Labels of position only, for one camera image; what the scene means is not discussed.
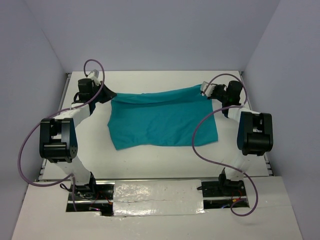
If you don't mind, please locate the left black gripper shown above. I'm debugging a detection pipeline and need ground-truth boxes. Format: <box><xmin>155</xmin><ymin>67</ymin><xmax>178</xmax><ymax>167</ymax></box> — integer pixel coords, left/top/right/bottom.
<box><xmin>90</xmin><ymin>81</ymin><xmax>116</xmax><ymax>104</ymax></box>

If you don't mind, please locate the teal t shirt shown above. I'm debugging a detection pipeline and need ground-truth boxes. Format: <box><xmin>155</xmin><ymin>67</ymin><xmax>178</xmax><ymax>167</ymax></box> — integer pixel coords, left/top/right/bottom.
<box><xmin>108</xmin><ymin>85</ymin><xmax>218</xmax><ymax>151</ymax></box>

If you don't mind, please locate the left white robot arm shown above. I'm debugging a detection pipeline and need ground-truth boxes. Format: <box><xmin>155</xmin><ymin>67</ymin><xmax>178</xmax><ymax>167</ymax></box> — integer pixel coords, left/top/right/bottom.
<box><xmin>39</xmin><ymin>77</ymin><xmax>117</xmax><ymax>199</ymax></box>

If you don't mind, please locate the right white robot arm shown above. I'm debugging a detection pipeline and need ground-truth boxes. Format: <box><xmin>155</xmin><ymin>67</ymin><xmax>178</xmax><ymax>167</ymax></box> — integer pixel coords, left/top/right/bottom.
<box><xmin>191</xmin><ymin>78</ymin><xmax>274</xmax><ymax>196</ymax></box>

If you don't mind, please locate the silver taped panel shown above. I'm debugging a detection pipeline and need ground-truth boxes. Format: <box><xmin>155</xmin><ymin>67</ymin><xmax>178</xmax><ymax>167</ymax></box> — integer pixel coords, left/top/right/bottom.
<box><xmin>112</xmin><ymin>179</ymin><xmax>205</xmax><ymax>217</ymax></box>

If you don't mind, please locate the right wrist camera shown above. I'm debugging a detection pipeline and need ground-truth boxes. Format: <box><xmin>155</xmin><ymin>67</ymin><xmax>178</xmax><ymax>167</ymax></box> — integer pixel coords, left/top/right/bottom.
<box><xmin>200</xmin><ymin>81</ymin><xmax>216</xmax><ymax>94</ymax></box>

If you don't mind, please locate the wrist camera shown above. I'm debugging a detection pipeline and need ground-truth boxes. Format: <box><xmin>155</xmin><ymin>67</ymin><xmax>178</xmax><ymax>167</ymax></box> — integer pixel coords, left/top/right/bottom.
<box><xmin>200</xmin><ymin>81</ymin><xmax>216</xmax><ymax>94</ymax></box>
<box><xmin>86</xmin><ymin>69</ymin><xmax>101</xmax><ymax>86</ymax></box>

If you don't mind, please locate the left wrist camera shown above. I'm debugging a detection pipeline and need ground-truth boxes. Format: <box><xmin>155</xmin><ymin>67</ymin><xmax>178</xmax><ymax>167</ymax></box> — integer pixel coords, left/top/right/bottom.
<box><xmin>86</xmin><ymin>69</ymin><xmax>101</xmax><ymax>86</ymax></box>

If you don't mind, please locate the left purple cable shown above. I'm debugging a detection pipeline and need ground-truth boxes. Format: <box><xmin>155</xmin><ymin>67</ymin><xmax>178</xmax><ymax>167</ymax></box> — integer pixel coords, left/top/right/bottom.
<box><xmin>17</xmin><ymin>58</ymin><xmax>105</xmax><ymax>213</ymax></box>

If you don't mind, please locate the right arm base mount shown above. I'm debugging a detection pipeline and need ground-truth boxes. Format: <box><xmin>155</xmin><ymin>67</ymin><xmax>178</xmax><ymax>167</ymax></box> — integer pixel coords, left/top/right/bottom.
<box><xmin>197</xmin><ymin>168</ymin><xmax>249</xmax><ymax>210</ymax></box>

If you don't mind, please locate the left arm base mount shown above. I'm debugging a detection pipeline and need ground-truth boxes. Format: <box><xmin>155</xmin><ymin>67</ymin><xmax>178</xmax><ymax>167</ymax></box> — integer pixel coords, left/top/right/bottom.
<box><xmin>59</xmin><ymin>181</ymin><xmax>115</xmax><ymax>217</ymax></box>

